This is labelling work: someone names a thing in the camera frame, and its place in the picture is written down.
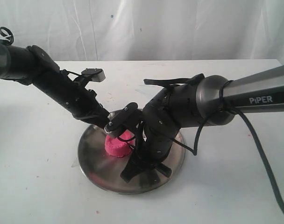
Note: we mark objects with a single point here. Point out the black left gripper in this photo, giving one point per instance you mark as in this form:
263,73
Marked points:
84,104

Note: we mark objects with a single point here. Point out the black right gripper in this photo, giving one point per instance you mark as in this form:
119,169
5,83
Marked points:
152,147

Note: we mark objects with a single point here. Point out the pink dough lump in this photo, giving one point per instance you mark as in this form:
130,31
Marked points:
117,148

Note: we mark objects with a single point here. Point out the black knife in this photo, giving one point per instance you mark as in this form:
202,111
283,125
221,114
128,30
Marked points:
165,170

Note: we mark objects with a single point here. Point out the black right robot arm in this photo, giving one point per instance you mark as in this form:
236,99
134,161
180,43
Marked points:
196,102

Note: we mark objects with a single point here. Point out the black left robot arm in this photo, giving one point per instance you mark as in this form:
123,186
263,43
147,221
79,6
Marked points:
32,65

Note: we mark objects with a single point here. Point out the round stainless steel plate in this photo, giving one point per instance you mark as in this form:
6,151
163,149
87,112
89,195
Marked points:
104,170

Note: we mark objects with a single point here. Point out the white backdrop curtain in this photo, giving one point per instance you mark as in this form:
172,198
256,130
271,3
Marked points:
103,30

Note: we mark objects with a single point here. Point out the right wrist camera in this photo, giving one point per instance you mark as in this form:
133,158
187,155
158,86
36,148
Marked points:
122,120

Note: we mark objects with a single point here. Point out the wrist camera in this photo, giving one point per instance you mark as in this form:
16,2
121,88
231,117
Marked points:
90,75
122,120

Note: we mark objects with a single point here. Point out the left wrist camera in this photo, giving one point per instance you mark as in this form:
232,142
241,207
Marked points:
90,75

